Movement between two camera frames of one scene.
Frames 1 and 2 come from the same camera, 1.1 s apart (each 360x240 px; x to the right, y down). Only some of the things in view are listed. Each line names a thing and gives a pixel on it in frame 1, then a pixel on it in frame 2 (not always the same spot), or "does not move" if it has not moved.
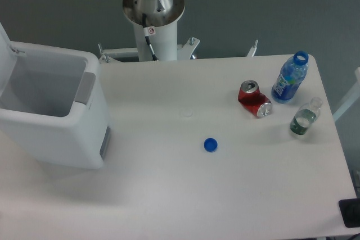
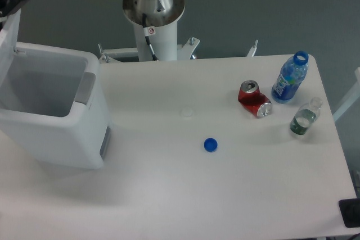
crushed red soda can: [251, 99] does not move
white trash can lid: [8, 62] -> [9, 34]
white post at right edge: [354, 95] does not move
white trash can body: [57, 107] does not move
